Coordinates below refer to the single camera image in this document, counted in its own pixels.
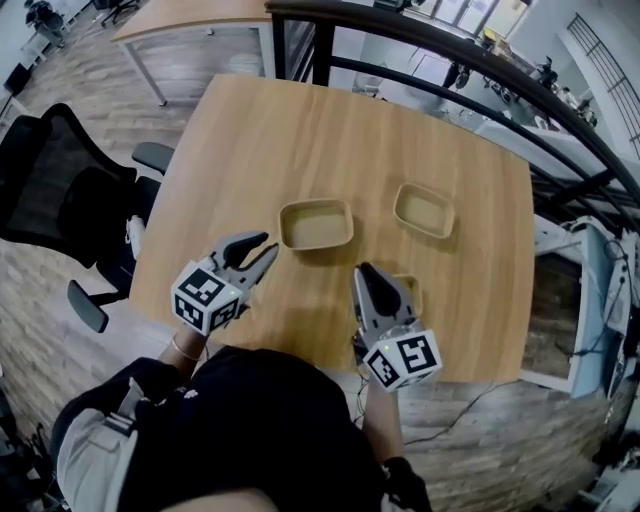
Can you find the wooden table with white legs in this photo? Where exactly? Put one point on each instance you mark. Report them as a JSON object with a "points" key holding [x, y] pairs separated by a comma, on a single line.
{"points": [[200, 15]]}

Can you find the white water bottle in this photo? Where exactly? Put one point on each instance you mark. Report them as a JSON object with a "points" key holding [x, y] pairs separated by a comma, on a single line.
{"points": [[135, 235]]}

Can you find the pale blue desk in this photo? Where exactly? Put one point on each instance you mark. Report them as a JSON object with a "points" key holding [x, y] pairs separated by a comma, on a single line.
{"points": [[590, 300]]}

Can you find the person's left forearm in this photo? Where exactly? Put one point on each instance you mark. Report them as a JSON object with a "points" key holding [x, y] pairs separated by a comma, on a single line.
{"points": [[185, 350]]}

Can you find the person's grey trousers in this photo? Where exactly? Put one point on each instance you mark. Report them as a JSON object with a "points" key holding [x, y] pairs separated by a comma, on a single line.
{"points": [[90, 460]]}

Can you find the person's black top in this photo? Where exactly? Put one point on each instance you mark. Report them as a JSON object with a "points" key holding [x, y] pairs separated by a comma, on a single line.
{"points": [[250, 430]]}

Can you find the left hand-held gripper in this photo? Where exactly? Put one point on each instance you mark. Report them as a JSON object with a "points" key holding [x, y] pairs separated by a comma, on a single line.
{"points": [[205, 300]]}

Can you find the black mesh office chair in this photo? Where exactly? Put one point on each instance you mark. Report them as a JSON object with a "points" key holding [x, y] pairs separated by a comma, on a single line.
{"points": [[50, 190]]}

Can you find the person's right forearm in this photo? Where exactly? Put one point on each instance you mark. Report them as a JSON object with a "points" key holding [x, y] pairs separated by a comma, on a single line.
{"points": [[385, 425]]}

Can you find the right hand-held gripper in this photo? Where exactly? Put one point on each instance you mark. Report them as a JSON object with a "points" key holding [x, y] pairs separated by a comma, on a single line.
{"points": [[402, 357]]}

